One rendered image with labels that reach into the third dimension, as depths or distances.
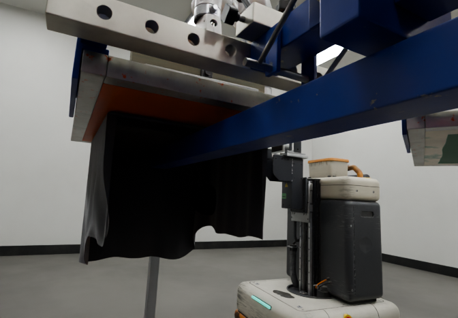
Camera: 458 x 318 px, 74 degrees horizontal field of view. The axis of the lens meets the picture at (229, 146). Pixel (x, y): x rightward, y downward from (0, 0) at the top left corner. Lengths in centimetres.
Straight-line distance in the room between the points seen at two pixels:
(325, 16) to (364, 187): 148
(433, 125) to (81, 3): 76
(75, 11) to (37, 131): 398
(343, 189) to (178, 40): 135
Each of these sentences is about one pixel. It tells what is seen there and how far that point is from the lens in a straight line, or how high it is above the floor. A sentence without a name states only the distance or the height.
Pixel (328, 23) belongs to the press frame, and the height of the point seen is 94.
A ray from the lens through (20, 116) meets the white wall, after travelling 450.
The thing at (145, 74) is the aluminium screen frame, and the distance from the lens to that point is 57.
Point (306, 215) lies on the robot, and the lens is 178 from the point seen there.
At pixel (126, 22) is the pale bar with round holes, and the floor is 101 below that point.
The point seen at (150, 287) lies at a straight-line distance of 157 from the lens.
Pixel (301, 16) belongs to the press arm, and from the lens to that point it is 47.
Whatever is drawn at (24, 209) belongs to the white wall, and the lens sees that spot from 440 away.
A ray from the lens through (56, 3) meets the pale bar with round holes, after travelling 50.
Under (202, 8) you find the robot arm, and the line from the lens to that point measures 90.
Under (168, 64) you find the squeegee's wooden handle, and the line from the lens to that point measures 81.
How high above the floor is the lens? 76
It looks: 10 degrees up
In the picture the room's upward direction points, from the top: 3 degrees clockwise
